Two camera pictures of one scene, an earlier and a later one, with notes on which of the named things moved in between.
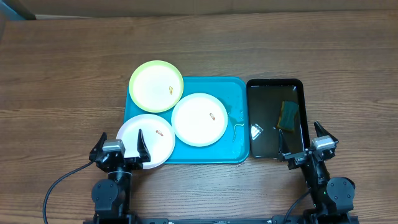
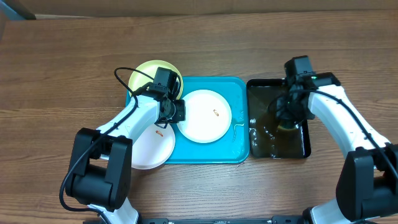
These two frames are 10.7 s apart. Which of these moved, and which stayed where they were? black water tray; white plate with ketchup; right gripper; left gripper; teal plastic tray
Moved: left gripper; right gripper
Stayed: black water tray; white plate with ketchup; teal plastic tray
